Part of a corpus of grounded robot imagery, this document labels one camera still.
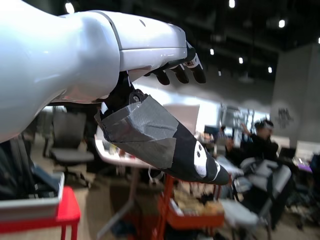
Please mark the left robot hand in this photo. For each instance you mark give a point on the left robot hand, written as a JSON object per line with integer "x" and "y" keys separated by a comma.
{"x": 75, "y": 50}

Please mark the grey padded chair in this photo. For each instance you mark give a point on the grey padded chair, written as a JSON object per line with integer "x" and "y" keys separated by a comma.
{"x": 275, "y": 175}

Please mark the black office chair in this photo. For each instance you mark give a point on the black office chair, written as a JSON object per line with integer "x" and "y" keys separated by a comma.
{"x": 72, "y": 155}

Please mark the grey plastic bin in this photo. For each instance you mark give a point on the grey plastic bin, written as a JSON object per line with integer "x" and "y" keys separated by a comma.
{"x": 30, "y": 207}

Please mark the white office table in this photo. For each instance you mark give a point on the white office table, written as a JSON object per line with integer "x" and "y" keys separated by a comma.
{"x": 110, "y": 155}

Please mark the red stool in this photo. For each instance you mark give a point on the red stool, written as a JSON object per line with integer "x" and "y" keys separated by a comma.
{"x": 70, "y": 207}

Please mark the person in black clothes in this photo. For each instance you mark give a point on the person in black clothes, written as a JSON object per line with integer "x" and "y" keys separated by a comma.
{"x": 260, "y": 147}

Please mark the orange utility cart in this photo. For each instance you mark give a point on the orange utility cart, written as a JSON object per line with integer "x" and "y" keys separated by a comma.
{"x": 195, "y": 220}

